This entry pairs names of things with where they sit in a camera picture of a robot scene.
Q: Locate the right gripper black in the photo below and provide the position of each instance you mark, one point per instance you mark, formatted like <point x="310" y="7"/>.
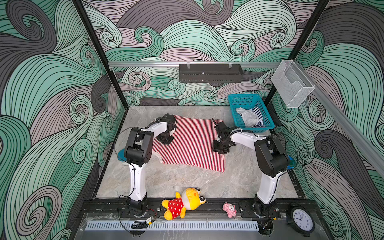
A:
<point x="217" y="150"/>

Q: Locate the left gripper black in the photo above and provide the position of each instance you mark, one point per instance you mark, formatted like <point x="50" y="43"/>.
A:
<point x="167" y="142"/>

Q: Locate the red white striped tank top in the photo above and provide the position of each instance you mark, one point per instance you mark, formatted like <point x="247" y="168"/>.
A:
<point x="192" y="145"/>

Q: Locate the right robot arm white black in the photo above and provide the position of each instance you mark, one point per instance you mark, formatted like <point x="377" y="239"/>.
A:
<point x="272" y="159"/>

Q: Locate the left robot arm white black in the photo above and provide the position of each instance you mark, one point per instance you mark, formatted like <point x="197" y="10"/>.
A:
<point x="137" y="153"/>

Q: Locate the grey tank top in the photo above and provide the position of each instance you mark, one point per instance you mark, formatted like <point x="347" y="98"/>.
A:
<point x="248" y="116"/>

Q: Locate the blue white striped tank top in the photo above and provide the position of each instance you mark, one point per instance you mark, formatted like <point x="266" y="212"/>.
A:
<point x="260" y="123"/>

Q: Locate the teal plastic basket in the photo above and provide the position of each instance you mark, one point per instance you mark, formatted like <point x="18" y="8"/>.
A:
<point x="249" y="102"/>

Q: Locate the teal round lid left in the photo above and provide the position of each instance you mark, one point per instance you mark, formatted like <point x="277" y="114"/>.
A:
<point x="121" y="156"/>

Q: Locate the yellow plush toy red dress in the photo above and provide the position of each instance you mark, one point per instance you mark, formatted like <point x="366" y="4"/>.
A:
<point x="190" y="200"/>

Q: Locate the black perforated metal shelf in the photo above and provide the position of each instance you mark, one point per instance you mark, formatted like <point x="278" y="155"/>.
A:
<point x="212" y="74"/>

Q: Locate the small pink plush toy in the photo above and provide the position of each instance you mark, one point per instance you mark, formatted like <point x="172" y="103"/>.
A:
<point x="230" y="210"/>

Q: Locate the aluminium rail back wall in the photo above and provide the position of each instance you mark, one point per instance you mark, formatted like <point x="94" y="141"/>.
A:
<point x="153" y="64"/>

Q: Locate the aluminium rail wall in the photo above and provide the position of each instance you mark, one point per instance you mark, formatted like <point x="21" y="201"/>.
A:
<point x="153" y="64"/>
<point x="356" y="103"/>

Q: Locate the clear plastic wall bin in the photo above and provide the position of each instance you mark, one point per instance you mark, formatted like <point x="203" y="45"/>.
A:
<point x="293" y="83"/>

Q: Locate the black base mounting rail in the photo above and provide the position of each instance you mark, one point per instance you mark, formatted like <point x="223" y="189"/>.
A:
<point x="245" y="207"/>

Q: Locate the black round wall clock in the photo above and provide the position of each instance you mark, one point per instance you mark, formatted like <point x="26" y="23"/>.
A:
<point x="300" y="220"/>

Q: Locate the white slotted cable duct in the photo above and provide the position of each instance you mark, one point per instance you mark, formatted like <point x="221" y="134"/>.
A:
<point x="175" y="226"/>

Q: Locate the aluminium rail right wall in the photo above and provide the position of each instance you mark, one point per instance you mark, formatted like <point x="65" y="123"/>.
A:
<point x="356" y="103"/>

